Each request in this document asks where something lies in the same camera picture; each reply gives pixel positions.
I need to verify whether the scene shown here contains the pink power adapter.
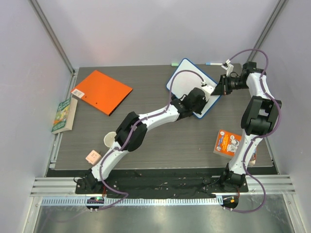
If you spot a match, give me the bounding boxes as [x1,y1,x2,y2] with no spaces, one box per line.
[86,150,102,166]

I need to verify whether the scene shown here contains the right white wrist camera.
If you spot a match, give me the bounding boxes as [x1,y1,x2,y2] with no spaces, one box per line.
[221,59,234,78]

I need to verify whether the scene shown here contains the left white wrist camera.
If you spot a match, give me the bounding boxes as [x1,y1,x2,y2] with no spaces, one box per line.
[201,84,215,101]

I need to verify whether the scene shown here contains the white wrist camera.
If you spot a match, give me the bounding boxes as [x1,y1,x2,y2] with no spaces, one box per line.
[201,84,215,101]
[221,59,234,78]

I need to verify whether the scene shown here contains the green cover book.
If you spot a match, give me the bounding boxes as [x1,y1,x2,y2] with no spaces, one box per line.
[52,98,78,134]

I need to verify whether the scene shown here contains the orange cover book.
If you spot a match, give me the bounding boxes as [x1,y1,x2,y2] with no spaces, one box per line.
[213,130,242,159]

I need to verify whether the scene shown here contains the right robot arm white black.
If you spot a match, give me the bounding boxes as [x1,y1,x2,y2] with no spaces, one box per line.
[212,62,282,192]

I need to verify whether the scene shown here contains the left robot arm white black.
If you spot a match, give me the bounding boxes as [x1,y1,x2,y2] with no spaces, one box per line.
[80,87,210,194]

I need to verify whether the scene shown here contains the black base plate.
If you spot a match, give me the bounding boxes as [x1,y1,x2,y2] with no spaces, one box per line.
[75,168,250,199]

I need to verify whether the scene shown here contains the orange folder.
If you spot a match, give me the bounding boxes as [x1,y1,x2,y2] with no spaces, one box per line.
[71,70,133,116]

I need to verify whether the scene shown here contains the blue framed whiteboard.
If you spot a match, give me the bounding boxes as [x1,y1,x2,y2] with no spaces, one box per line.
[166,58,220,118]

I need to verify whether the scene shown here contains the slotted cable duct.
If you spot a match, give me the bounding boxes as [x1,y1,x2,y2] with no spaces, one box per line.
[41,196,223,207]

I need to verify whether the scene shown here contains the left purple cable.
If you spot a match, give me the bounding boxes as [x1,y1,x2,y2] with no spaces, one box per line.
[96,69,207,211]

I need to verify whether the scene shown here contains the blue white marker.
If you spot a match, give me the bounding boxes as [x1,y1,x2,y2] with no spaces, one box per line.
[206,62,223,66]

